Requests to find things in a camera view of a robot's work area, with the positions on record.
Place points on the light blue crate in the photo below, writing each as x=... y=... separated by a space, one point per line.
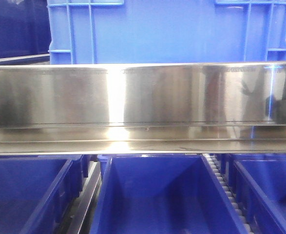
x=166 y=31

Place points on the dark blue centre lower bin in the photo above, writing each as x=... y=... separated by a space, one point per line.
x=163 y=195

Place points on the dark blue upper left crate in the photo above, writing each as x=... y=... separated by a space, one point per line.
x=24 y=28

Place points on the dark blue left lower bin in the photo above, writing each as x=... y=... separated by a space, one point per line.
x=36 y=191

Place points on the steel shelf divider rail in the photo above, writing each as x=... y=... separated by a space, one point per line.
x=80 y=214

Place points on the stainless steel shelf front rail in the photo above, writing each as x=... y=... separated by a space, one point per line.
x=134 y=108

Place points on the dark blue bin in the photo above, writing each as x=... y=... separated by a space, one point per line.
x=36 y=191
x=163 y=195
x=258 y=182

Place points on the dark blue right lower bin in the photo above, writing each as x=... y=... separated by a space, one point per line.
x=258 y=182

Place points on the white roller track strip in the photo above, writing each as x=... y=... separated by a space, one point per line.
x=217 y=171

